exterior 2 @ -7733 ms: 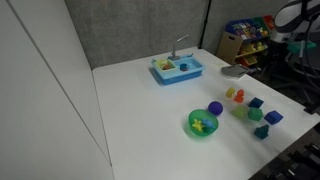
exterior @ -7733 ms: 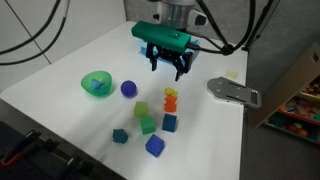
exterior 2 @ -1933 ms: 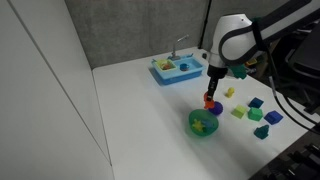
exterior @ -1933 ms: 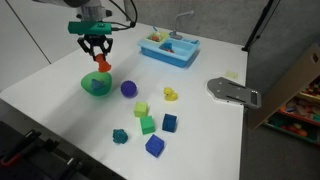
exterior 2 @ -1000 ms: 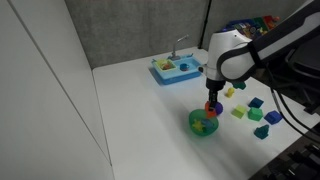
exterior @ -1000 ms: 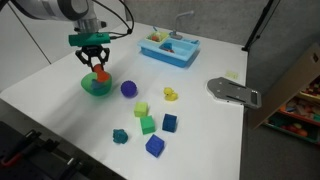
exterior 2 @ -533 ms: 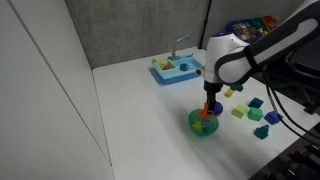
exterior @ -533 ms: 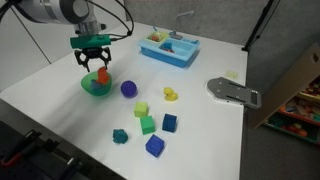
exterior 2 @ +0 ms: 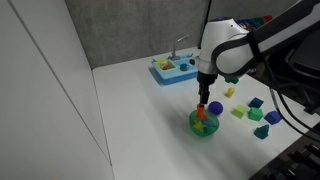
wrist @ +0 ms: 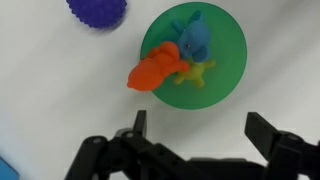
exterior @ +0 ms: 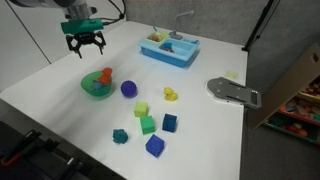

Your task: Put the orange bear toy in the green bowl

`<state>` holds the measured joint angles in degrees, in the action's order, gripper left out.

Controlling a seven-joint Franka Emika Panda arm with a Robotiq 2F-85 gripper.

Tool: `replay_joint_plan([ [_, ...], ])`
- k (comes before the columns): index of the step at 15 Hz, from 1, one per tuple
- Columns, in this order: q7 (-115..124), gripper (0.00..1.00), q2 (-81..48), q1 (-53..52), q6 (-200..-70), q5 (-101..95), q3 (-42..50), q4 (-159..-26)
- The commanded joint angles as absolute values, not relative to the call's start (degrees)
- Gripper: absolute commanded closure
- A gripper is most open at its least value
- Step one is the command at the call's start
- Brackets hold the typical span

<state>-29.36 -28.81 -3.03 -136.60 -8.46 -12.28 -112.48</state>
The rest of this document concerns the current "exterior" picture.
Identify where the black tripod stand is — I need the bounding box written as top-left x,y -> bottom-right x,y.
241,0 -> 281,53

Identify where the grey metal mounting plate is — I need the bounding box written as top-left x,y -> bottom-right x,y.
206,76 -> 263,110

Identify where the yellow-green sink basket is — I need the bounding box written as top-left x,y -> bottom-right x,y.
145,30 -> 170,44

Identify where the blue and orange toy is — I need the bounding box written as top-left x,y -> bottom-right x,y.
161,41 -> 176,54

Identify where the green plastic bowl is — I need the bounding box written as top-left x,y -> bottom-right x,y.
80,70 -> 113,99

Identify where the small blue toy figure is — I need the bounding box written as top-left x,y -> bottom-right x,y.
91,79 -> 104,90

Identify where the orange bear toy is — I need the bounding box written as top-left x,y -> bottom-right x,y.
97,67 -> 114,85

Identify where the blue toy sink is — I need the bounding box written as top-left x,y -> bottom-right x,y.
138,30 -> 201,69

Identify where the black clamp with red handle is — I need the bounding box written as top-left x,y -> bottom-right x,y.
0,129 -> 43,168

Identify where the grey toy faucet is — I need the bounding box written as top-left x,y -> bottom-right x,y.
169,10 -> 195,40

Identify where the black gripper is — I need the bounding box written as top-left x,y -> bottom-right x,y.
65,30 -> 108,60

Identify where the black cable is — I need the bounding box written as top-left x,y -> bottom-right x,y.
99,0 -> 127,26

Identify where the purple spiky ball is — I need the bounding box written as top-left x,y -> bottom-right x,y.
120,80 -> 138,98

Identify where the teal toy figure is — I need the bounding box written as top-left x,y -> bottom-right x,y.
112,128 -> 129,145

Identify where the bright blue cube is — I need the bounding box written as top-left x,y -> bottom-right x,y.
144,133 -> 166,158

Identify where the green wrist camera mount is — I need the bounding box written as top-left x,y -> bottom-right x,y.
60,18 -> 105,35

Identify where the dark blue cube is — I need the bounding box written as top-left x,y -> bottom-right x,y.
161,113 -> 178,133

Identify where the yellow rubber duck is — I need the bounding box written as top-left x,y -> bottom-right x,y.
162,87 -> 179,102

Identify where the wooden toy shelf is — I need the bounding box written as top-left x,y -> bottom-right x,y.
252,42 -> 320,145

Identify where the lime green cube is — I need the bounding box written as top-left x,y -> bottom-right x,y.
133,101 -> 149,118

